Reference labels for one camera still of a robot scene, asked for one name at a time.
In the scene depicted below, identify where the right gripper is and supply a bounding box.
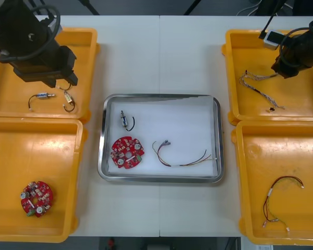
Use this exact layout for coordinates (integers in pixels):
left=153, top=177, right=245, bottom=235
left=271, top=39, right=310, bottom=79

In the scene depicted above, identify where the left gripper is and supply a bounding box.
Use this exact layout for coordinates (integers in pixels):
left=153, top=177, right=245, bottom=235
left=13, top=46, right=79, bottom=88

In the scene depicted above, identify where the blue-white twisted wire harness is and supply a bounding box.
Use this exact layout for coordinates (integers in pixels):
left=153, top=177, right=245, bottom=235
left=238, top=78, right=285, bottom=113
left=238, top=69, right=279, bottom=85

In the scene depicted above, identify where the metal solenoid with blue label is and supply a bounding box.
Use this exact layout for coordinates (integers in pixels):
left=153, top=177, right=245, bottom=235
left=119, top=110, right=136, bottom=132
left=28, top=93, right=56, bottom=111

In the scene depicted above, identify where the round red circuit board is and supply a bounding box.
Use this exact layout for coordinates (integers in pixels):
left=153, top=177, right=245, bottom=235
left=110, top=135, right=146, bottom=169
left=20, top=181, right=54, bottom=218

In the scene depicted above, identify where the red black green-yellow wire harness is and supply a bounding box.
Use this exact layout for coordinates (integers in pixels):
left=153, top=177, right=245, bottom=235
left=151, top=140, right=219, bottom=168
left=262, top=176, right=305, bottom=231

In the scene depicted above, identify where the metal solenoid with white label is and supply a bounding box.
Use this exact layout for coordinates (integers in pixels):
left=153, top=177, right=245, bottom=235
left=62, top=90, right=76, bottom=114

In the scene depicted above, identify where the yellow-orange plastic bin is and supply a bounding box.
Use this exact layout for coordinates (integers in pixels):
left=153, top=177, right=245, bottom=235
left=221, top=29, right=313, bottom=126
left=0, top=116, right=89, bottom=243
left=231, top=119, right=313, bottom=246
left=0, top=27, right=100, bottom=123

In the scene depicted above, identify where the steel tray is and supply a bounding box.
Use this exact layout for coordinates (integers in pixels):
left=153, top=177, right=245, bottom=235
left=97, top=93, right=224, bottom=183

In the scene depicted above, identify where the black stand leg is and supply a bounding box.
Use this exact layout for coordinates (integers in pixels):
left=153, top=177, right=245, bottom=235
left=184, top=0, right=202, bottom=15
left=78, top=0, right=100, bottom=15

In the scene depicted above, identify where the white sheet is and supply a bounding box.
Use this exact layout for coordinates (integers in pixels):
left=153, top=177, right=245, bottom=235
left=107, top=95, right=218, bottom=176

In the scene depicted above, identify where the white floor cable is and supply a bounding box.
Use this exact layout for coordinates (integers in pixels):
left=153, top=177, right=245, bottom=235
left=236, top=0, right=263, bottom=16

